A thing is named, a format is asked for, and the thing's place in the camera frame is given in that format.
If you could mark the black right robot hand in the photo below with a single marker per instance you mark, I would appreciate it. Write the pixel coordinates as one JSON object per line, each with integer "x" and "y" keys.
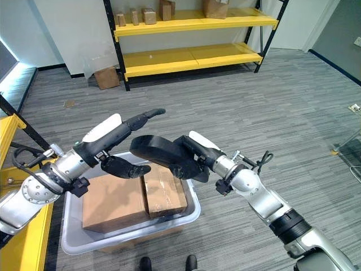
{"x": 197, "y": 158}

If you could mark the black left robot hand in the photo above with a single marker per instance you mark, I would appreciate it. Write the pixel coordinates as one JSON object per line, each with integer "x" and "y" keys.
{"x": 105, "y": 137}

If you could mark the black sole-shaped part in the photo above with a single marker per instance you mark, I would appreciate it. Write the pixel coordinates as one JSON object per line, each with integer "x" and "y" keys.
{"x": 162, "y": 151}

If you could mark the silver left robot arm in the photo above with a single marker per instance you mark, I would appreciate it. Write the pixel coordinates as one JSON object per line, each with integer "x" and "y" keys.
{"x": 42, "y": 183}

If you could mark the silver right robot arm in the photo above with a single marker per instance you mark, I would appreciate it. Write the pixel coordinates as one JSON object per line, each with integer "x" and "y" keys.
{"x": 270, "y": 206}

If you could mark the taped cardboard box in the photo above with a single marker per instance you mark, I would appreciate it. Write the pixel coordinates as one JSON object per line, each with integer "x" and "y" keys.
{"x": 163, "y": 189}

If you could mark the cardboard box on floor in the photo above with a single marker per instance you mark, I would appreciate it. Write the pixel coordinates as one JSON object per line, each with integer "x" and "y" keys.
{"x": 106, "y": 77}

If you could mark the large cardboard box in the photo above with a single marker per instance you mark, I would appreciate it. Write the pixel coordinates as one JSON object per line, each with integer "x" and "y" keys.
{"x": 112, "y": 203}

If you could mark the clear plastic box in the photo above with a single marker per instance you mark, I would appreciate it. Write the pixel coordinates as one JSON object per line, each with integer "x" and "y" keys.
{"x": 129, "y": 214}

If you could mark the yellow shelf unit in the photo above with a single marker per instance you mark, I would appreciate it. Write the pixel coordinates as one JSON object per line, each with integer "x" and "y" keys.
{"x": 19, "y": 203}

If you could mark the yellow black shelf rack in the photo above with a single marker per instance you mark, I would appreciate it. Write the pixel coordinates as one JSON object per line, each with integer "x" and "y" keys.
{"x": 191, "y": 48}

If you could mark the small cardboard box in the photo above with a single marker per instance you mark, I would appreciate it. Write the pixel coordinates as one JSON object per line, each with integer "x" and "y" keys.
{"x": 149, "y": 15}
{"x": 120, "y": 19}
{"x": 134, "y": 16}

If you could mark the tall cardboard box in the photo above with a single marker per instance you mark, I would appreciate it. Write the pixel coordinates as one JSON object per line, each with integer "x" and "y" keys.
{"x": 166, "y": 9}

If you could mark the big cardboard box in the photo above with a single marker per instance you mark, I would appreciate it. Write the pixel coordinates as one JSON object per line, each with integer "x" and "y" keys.
{"x": 215, "y": 8}

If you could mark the brown floor scrap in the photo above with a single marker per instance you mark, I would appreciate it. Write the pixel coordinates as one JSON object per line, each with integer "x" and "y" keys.
{"x": 69, "y": 104}

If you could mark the clear plastic sheet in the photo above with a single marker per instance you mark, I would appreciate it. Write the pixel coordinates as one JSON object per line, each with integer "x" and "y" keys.
{"x": 98, "y": 59}

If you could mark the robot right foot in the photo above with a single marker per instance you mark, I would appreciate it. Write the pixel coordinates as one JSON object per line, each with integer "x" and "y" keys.
{"x": 191, "y": 263}

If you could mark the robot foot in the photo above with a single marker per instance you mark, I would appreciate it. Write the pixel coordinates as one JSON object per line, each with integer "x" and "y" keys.
{"x": 145, "y": 264}
{"x": 191, "y": 263}

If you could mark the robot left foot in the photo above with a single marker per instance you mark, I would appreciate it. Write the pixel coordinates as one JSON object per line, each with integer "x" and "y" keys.
{"x": 145, "y": 264}

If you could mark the glass panel with yellow clip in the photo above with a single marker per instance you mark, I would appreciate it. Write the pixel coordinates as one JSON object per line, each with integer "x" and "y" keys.
{"x": 348, "y": 148}

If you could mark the floor power socket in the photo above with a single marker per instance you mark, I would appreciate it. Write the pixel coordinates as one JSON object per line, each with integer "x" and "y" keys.
{"x": 355, "y": 108}

